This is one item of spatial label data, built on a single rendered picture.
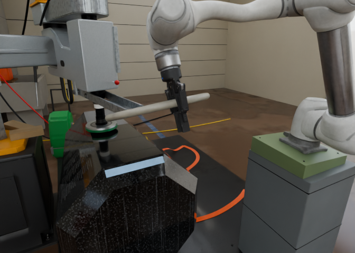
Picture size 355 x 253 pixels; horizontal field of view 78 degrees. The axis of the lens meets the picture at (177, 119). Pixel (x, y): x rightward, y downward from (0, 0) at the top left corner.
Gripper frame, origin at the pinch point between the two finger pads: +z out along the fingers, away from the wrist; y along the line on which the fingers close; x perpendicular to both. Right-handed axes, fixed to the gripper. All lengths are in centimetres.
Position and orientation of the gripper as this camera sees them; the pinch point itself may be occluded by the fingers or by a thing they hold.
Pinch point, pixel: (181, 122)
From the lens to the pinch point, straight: 82.1
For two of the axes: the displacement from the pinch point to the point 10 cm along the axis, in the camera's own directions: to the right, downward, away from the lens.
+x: -8.7, 2.3, -4.3
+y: -4.3, 0.4, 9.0
